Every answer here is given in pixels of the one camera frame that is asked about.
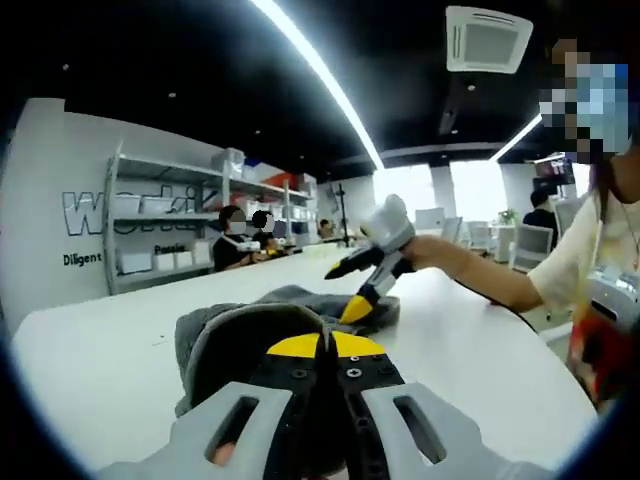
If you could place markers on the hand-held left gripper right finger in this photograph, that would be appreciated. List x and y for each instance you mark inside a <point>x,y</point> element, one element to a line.
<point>390,400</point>

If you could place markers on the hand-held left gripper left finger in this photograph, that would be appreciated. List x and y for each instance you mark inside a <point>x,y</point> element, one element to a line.
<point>260,400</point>

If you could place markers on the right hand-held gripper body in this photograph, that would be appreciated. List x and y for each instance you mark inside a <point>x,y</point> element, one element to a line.
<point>390,222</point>

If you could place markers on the grey towel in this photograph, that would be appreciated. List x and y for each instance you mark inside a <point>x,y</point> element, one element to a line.
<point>225,320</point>

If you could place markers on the person's right hand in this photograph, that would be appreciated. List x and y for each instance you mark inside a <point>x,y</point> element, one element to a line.
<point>430,255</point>

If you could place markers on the person's left hand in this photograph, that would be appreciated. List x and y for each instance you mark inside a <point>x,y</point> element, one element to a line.
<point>222,454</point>

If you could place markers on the black pole stand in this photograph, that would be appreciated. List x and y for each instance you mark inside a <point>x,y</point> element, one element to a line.
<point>342,215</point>

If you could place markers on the green potted plant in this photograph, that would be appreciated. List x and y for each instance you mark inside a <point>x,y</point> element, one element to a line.
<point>507,216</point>

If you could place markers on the white office chair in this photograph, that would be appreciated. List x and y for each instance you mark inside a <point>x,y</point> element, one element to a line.
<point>532,245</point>

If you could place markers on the short ceiling light strip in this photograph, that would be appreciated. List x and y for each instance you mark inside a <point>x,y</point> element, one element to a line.
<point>515,137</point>

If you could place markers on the long ceiling light strip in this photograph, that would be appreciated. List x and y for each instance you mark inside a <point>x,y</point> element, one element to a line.
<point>320,65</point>

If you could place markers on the row of white storage bins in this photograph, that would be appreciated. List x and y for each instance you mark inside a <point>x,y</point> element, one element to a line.
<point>135,261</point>

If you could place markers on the ceiling air conditioner vent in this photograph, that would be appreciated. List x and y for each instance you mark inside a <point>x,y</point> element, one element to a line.
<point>490,40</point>

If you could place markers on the grey metal storage shelf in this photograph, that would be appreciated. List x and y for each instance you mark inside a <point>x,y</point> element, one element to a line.
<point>165,172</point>

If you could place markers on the white chest device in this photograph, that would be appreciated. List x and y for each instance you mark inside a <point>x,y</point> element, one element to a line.
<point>610,300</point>

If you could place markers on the wall television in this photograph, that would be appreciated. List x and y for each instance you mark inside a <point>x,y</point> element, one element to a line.
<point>557,170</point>

